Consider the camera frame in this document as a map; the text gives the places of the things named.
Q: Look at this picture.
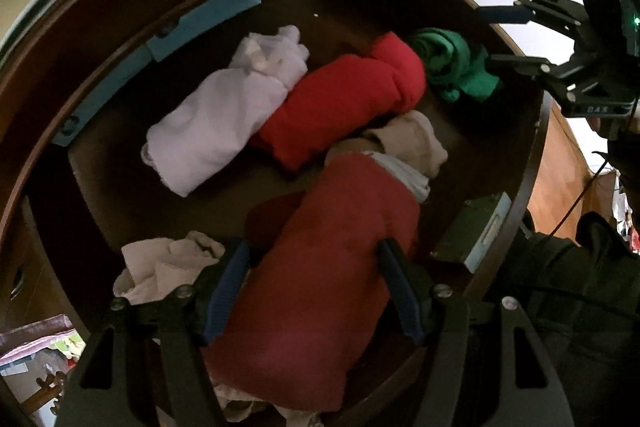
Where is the bright red underwear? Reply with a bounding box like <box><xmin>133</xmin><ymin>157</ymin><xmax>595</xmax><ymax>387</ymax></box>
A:
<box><xmin>250</xmin><ymin>32</ymin><xmax>427</xmax><ymax>171</ymax></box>

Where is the wooden drawer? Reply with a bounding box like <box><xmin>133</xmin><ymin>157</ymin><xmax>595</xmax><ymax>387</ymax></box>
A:
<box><xmin>20</xmin><ymin>0</ymin><xmax>553</xmax><ymax>427</ymax></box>

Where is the person's dark jacket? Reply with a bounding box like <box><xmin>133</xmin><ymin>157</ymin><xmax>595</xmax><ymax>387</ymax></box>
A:
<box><xmin>480</xmin><ymin>212</ymin><xmax>640</xmax><ymax>427</ymax></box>

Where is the light blue drawer rail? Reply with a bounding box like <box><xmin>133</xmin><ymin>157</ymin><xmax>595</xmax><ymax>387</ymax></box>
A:
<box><xmin>52</xmin><ymin>0</ymin><xmax>346</xmax><ymax>148</ymax></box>

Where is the white cloth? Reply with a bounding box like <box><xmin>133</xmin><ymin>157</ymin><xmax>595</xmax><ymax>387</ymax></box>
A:
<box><xmin>210</xmin><ymin>377</ymin><xmax>326</xmax><ymax>427</ymax></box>

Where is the wooden stand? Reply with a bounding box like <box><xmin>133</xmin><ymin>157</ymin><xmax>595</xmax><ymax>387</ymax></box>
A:
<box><xmin>22</xmin><ymin>369</ymin><xmax>68</xmax><ymax>423</ymax></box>

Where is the black cable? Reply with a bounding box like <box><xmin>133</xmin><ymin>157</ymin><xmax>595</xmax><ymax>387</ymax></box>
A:
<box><xmin>552</xmin><ymin>149</ymin><xmax>613</xmax><ymax>238</ymax></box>

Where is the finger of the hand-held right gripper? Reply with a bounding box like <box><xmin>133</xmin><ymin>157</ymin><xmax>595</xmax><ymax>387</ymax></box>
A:
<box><xmin>475</xmin><ymin>0</ymin><xmax>588</xmax><ymax>38</ymax></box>
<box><xmin>487</xmin><ymin>54</ymin><xmax>616</xmax><ymax>104</ymax></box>

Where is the beige underwear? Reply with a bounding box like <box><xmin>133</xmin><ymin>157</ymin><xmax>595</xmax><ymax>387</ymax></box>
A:
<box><xmin>325</xmin><ymin>111</ymin><xmax>448</xmax><ymax>202</ymax></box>

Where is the green underwear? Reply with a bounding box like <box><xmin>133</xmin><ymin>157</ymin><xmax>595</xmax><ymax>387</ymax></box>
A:
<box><xmin>406</xmin><ymin>27</ymin><xmax>503</xmax><ymax>104</ymax></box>

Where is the dark red underwear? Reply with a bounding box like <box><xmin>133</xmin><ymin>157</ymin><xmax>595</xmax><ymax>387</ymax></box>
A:
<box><xmin>202</xmin><ymin>154</ymin><xmax>421</xmax><ymax>425</ymax></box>

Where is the pink patterned cloth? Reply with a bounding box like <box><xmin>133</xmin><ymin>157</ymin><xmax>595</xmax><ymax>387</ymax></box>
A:
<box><xmin>0</xmin><ymin>314</ymin><xmax>88</xmax><ymax>378</ymax></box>

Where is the small olive green box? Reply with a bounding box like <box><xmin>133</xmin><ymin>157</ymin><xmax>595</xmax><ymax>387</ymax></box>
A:
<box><xmin>432</xmin><ymin>192</ymin><xmax>513</xmax><ymax>275</ymax></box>

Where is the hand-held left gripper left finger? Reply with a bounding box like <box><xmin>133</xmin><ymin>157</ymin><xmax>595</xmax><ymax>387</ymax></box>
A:
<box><xmin>52</xmin><ymin>239</ymin><xmax>251</xmax><ymax>427</ymax></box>

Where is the lilac white underwear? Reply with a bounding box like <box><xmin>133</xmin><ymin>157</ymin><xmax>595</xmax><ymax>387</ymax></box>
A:
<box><xmin>141</xmin><ymin>25</ymin><xmax>310</xmax><ymax>198</ymax></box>

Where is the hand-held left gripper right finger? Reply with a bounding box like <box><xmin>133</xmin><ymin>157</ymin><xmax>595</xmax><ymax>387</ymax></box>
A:
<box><xmin>376</xmin><ymin>238</ymin><xmax>576</xmax><ymax>427</ymax></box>

